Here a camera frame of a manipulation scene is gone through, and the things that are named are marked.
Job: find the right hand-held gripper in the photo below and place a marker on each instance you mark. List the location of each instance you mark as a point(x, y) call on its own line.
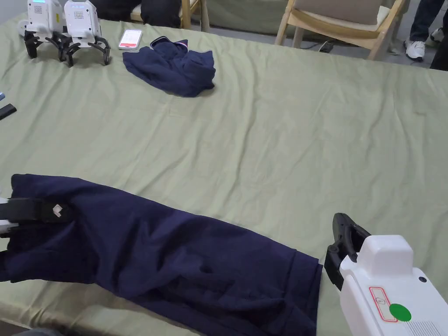
point(381, 280)

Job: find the dark blue garment with striped collar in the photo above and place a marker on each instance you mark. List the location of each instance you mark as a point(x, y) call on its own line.
point(182, 70)

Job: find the flat black bar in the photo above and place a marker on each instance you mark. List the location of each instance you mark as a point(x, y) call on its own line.
point(6, 111)

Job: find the spare white hand-held gripper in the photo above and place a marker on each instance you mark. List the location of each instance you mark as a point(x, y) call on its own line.
point(82, 24)
point(39, 21)

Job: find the white smartphone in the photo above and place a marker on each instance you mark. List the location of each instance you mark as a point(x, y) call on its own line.
point(130, 39)

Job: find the bed with pale green sheet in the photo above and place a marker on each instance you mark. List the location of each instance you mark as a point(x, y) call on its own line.
point(280, 140)

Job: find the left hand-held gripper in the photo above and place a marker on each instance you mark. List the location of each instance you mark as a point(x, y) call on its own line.
point(3, 227)

